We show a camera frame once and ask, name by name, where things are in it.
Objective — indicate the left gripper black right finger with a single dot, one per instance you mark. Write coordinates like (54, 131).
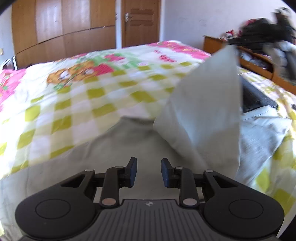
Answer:
(182, 179)

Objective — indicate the brown wooden wardrobe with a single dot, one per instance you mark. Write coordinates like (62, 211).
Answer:
(45, 31)

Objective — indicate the brown wooden headboard shelf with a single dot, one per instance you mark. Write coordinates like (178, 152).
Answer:
(249, 60)

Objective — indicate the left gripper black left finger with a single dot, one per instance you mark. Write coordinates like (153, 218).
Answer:
(114, 179)

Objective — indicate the checkered floral bed sheet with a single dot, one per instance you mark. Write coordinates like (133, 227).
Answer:
(73, 100)

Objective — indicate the black cushion on bed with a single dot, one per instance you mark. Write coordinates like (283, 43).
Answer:
(252, 98)

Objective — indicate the light grey pants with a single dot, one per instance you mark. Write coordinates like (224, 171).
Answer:
(201, 125)

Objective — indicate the brown wooden door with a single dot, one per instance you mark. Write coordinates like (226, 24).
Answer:
(140, 20)

